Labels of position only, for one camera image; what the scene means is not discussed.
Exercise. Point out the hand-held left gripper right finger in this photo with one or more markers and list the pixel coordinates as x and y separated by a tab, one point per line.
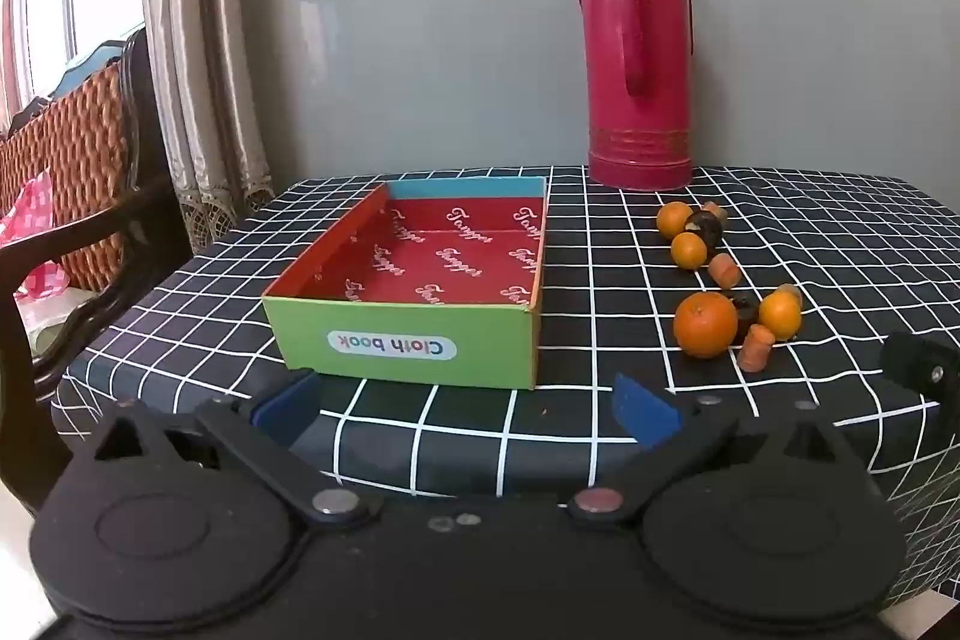
643	413

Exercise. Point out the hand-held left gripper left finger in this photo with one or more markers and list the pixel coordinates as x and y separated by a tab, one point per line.
289	406

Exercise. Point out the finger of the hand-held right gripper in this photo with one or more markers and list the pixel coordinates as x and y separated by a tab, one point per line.
916	366

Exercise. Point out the large orange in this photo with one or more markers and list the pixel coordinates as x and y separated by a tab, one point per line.
705	325

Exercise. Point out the orange cork piece front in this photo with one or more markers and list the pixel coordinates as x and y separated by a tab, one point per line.
756	347

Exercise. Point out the orange cork piece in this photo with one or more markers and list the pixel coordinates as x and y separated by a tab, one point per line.
724	269
756	347

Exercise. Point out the dark round fruit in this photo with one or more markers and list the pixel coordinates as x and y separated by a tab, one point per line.
707	228
747	314

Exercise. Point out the small orange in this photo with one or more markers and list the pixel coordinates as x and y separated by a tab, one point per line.
674	218
688	251
780	315

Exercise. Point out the green and red cardboard box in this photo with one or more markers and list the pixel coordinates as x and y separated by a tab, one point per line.
420	280

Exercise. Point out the small carrot piece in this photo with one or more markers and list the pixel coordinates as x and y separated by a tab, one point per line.
715	208

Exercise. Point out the black white checkered tablecloth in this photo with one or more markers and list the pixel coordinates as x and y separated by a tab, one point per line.
450	437

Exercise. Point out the dark wooden armchair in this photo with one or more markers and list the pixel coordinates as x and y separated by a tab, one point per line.
97	220

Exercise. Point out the pink plastic bag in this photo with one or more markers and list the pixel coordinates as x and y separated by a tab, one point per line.
26	212

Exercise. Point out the red thermos flask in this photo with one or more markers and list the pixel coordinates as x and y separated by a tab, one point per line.
637	85

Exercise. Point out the woven rattan chair back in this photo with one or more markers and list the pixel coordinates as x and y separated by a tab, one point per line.
67	160

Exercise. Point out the beige curtain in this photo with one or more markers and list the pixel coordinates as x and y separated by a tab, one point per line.
206	85

